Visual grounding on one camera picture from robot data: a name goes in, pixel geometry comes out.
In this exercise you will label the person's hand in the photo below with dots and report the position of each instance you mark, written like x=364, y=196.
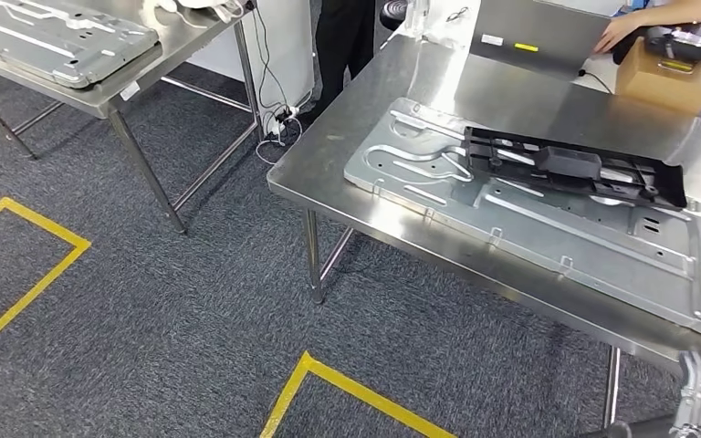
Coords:
x=619, y=33

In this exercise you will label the black plastic bracket part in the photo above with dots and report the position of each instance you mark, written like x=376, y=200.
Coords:
x=568, y=162

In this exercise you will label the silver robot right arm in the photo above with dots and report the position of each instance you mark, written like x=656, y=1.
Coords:
x=692, y=393

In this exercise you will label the person's forearm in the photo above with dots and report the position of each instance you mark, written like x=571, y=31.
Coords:
x=671, y=12

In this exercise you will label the person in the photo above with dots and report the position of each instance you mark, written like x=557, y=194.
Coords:
x=341, y=48
x=677, y=9

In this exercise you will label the brown cardboard box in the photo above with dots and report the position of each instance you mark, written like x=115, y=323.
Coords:
x=659, y=90

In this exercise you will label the grey laptop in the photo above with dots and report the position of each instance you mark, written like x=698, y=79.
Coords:
x=538, y=36

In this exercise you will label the stainless steel table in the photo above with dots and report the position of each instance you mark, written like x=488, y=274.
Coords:
x=508, y=96
x=187, y=42

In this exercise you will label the stamped sheet metal panel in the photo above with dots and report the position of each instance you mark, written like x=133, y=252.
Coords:
x=538, y=242
x=54, y=42

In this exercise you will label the white partition board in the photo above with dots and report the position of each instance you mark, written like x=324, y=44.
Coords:
x=287, y=48

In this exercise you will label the white power strip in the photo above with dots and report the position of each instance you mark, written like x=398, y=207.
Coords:
x=281, y=121

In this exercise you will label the yellow floor tape square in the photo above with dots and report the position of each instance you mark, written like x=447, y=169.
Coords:
x=381, y=400

